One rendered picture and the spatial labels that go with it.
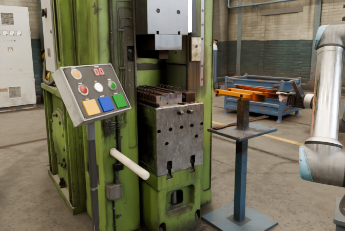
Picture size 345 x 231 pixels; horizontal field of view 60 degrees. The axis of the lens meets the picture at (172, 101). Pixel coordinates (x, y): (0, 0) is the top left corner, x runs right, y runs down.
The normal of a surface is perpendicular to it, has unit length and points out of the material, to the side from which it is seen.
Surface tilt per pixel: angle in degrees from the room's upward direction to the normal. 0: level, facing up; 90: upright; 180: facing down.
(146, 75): 90
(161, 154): 90
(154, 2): 90
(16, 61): 90
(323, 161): 63
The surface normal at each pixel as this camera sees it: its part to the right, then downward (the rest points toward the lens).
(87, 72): 0.73, -0.41
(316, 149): -0.66, -0.29
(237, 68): -0.77, 0.12
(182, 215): 0.55, 0.14
